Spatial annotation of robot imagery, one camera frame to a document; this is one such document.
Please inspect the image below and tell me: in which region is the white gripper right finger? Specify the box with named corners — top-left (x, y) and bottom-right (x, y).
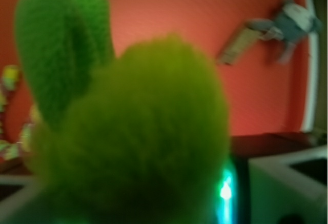
top-left (249, 146), bottom-right (327, 223)

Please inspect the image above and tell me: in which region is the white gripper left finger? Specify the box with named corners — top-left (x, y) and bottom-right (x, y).
top-left (1, 175), bottom-right (44, 223)

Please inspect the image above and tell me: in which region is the green plush turtle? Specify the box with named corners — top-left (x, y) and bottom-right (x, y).
top-left (14, 0), bottom-right (230, 223)

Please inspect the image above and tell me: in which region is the red plastic tray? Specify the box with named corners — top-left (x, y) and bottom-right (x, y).
top-left (0, 0), bottom-right (320, 173)

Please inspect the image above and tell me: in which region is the grey plush mouse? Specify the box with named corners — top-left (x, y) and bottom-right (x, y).
top-left (246, 0), bottom-right (322, 64)

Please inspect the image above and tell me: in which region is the multicolour rope toy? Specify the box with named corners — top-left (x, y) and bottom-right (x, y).
top-left (1, 65), bottom-right (40, 163)

